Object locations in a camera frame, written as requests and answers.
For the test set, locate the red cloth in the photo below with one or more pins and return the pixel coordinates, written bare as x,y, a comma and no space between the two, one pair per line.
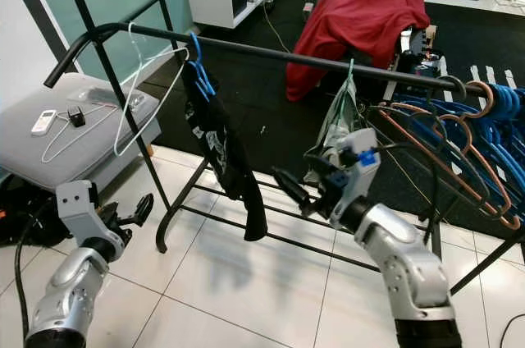
361,16

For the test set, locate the grey cushioned ottoman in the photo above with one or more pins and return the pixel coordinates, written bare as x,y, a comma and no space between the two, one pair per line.
66,159

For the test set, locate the orange hanger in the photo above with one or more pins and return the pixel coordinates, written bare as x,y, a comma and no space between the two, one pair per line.
490,100
459,171

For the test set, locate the black metal clothes rack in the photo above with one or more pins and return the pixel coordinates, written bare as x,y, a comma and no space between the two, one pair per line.
262,50

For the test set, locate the black printed t-shirt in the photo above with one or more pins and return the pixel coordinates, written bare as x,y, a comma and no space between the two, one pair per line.
242,200

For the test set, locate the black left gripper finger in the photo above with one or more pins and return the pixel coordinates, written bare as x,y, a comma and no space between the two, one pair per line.
130,227
142,208

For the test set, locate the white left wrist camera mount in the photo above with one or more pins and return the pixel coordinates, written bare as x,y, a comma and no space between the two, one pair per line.
78,204

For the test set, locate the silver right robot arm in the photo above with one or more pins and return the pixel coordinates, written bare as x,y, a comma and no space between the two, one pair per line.
410,274

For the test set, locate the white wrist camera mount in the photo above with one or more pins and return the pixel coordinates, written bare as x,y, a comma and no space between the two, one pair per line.
357,151
78,204

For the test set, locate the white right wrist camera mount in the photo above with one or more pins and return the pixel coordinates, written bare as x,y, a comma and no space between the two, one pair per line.
357,151

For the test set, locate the white remote control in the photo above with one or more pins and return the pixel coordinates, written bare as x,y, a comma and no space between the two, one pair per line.
43,122

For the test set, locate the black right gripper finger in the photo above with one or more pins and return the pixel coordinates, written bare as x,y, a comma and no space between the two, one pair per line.
320,166
298,187

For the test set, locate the grey-green garment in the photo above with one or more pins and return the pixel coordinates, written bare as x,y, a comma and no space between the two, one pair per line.
332,126

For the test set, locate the grey plastic wrapper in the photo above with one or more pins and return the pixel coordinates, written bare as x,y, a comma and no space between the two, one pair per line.
98,95

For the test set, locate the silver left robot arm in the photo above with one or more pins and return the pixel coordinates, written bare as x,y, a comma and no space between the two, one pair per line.
74,290

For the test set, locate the black bag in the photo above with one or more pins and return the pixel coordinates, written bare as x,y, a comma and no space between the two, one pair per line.
25,208

